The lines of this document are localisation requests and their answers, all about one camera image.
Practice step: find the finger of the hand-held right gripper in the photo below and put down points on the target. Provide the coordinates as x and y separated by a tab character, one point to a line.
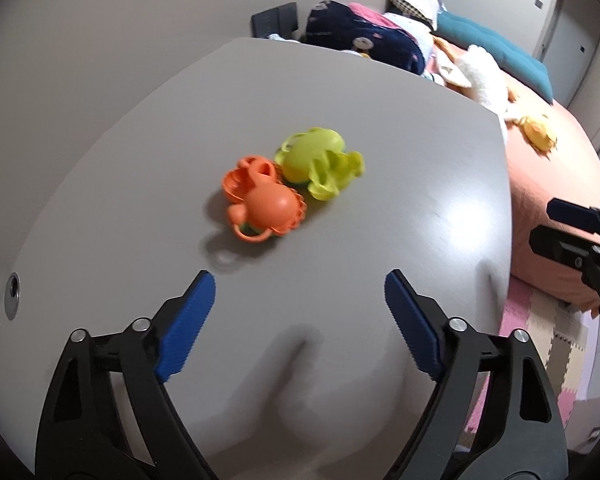
565	252
575	214

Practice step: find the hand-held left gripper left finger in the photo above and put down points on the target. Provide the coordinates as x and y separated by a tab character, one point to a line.
187	320

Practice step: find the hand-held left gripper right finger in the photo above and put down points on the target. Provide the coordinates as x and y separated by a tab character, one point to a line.
412	320

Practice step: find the orange plastic toy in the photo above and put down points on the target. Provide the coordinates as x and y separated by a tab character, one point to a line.
270	205

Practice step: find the green plastic toy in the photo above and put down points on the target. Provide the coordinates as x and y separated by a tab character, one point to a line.
305	160

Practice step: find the bed with salmon sheet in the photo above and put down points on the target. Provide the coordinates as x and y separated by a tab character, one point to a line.
555	185

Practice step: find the yellow duck plush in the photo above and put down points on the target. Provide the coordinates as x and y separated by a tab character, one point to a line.
537	132

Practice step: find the white goose plush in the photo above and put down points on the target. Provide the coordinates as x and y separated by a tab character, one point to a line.
485	80

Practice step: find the teal pillow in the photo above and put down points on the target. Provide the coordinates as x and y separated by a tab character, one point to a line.
495	55

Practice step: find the light blue knitted blanket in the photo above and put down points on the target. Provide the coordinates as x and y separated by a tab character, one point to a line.
410	30

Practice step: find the pink cloth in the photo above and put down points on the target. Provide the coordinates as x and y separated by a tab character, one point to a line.
375	14

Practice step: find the navy printed blanket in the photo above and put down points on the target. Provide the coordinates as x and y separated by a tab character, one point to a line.
350	30

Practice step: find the small white cloth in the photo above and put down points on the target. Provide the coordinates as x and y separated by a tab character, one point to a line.
282	38

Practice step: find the dark wall switch panel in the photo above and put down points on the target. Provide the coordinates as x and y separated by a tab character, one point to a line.
275	20

